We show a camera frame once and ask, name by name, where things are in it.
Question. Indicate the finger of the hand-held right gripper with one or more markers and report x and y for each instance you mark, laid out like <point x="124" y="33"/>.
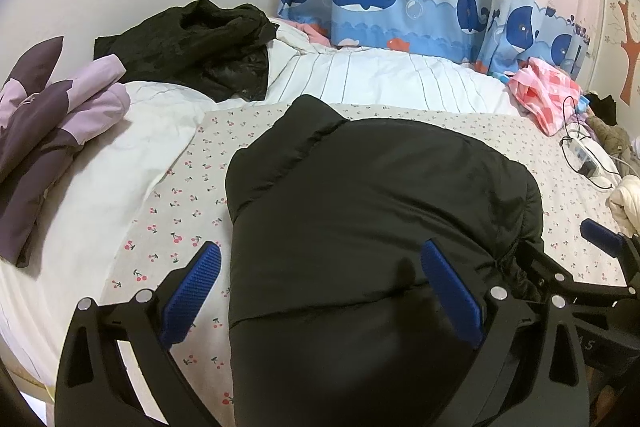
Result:
<point x="602" y="237"/>
<point x="550" y="269"/>

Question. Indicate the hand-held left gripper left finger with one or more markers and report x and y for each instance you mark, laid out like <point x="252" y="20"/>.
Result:
<point x="192" y="292"/>

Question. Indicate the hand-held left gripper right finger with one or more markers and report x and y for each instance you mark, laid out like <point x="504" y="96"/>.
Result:
<point x="450" y="292"/>

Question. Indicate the black puffer jacket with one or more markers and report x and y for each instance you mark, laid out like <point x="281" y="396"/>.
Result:
<point x="360" y="217"/>

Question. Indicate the cream quilted garment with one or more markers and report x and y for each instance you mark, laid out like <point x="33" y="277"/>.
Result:
<point x="627" y="202"/>

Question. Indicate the black adapter plug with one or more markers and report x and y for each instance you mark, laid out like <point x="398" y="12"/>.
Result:
<point x="590" y="169"/>

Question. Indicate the olive green garment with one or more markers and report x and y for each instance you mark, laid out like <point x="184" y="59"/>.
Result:
<point x="612" y="134"/>

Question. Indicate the cherry print bed sheet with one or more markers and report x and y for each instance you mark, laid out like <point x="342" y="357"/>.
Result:
<point x="200" y="167"/>

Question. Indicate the pink checked cloth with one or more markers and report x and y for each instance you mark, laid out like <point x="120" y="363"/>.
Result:
<point x="545" y="92"/>

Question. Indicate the wardrobe with tree sticker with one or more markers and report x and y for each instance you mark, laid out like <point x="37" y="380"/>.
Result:
<point x="622" y="22"/>

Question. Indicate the purple jacket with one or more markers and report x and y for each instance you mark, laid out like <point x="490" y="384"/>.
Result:
<point x="45" y="122"/>

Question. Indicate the crumpled black jacket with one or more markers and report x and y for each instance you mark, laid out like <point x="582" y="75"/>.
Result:
<point x="200" y="37"/>

